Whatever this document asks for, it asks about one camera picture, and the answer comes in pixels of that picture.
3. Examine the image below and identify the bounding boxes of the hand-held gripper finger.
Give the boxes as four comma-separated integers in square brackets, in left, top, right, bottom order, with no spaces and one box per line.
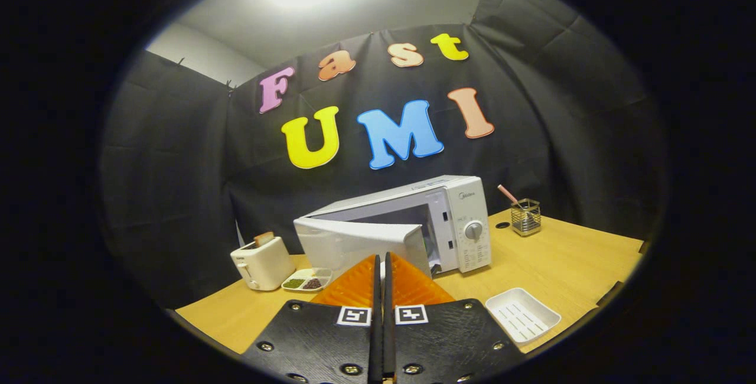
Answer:
[383,252,526,384]
[242,253,384,384]

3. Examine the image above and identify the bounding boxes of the white microwave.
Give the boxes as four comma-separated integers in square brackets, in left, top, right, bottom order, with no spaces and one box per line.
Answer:
[293,175,493,281]

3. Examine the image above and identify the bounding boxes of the white divided bean dish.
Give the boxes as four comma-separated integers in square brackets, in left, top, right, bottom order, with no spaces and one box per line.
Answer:
[281,268,333,292]

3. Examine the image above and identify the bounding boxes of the white rectangular tray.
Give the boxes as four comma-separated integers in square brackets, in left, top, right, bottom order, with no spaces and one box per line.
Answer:
[485,288,562,345]

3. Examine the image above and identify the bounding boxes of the white toaster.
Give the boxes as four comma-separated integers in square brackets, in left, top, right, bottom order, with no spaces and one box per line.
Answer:
[230,236,296,291]

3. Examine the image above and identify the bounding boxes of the metal mesh holder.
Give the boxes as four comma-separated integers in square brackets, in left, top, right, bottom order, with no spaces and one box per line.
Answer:
[511,198,542,237]

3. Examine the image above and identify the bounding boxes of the black backdrop cloth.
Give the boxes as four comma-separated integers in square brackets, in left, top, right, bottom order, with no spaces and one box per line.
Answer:
[100,0,668,308]

